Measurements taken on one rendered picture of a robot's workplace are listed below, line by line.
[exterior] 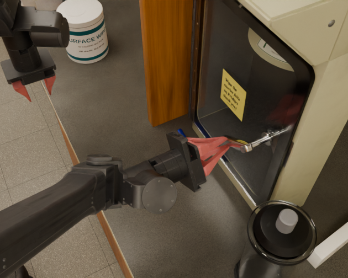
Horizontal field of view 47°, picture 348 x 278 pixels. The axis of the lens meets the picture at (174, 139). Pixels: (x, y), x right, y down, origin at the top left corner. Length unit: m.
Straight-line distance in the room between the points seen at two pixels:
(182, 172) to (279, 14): 0.35
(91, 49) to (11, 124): 1.33
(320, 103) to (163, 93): 0.47
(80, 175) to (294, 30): 0.35
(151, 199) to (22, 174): 1.67
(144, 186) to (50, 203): 0.16
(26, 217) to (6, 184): 1.78
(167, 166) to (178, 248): 0.25
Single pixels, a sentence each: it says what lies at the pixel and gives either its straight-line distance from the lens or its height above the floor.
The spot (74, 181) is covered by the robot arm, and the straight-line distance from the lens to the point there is 0.59.
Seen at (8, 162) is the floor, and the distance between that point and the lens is 2.31.
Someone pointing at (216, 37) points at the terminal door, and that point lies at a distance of 0.75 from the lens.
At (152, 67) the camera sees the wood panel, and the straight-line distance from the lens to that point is 0.91.
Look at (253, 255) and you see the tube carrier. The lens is 0.69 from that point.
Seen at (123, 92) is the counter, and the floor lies 0.94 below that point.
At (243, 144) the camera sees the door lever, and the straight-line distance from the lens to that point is 0.69.
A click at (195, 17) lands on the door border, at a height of 1.29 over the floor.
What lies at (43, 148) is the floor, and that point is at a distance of 2.30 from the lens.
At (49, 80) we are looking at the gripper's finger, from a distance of 0.90.
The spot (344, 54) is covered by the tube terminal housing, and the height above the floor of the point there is 1.41.
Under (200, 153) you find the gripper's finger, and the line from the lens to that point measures 0.68.
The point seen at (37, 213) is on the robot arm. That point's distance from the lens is 0.46.
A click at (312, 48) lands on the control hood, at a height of 1.45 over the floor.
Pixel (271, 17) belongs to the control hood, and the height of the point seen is 1.51.
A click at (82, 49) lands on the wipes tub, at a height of 1.00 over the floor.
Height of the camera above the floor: 1.75
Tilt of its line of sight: 52 degrees down
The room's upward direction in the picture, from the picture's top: straight up
